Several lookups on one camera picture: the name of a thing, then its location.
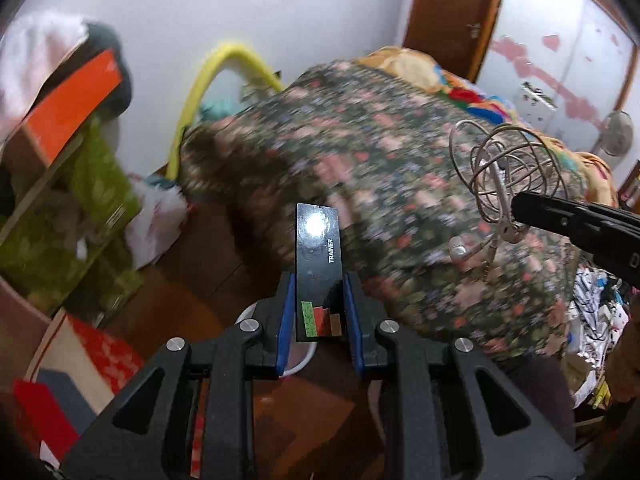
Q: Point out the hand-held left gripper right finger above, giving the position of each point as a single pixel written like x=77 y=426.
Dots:
x=352 y=330

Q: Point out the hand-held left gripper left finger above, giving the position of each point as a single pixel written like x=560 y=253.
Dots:
x=281 y=330

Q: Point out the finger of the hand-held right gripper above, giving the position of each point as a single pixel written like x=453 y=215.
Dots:
x=617 y=216
x=550 y=215

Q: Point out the white plastic bucket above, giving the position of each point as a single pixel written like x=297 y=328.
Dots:
x=301 y=365

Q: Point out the black rectangular box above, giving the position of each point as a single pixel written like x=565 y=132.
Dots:
x=315 y=260

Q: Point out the white earphones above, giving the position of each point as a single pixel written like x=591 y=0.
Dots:
x=456 y=251

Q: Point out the standing fan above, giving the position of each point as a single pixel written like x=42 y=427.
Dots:
x=617 y=132

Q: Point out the white device box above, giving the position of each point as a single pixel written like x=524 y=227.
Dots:
x=537 y=97

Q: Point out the multicolour quilt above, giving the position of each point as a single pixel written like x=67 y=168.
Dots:
x=480 y=100

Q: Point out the white plastic bag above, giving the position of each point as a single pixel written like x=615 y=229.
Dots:
x=160 y=220

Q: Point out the dark floral blanket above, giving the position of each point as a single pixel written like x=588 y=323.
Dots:
x=375 y=160

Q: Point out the red patterned box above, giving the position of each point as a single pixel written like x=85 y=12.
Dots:
x=100 y=355

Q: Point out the person's dark trouser leg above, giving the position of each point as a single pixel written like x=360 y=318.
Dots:
x=540 y=400

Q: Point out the frosted sliding wardrobe doors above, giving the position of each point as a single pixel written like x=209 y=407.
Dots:
x=550 y=10

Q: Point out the yellow blanket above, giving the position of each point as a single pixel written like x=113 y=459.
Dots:
x=400 y=62

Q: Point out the teal cloth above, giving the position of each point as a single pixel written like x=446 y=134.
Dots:
x=217 y=110

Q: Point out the brown wooden door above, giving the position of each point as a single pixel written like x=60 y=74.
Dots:
x=450 y=0

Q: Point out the green leaf-print bag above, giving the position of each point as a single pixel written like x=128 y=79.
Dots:
x=90 y=185

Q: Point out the yellow foam tube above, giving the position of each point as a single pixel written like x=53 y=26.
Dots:
x=200 y=85

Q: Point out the pink board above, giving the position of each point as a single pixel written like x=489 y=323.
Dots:
x=20 y=335

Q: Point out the orange box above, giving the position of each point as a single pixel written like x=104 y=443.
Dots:
x=70 y=105

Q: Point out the dark grey garment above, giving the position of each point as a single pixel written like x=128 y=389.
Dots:
x=112 y=40

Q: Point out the white towel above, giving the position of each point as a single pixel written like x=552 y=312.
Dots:
x=30 y=55

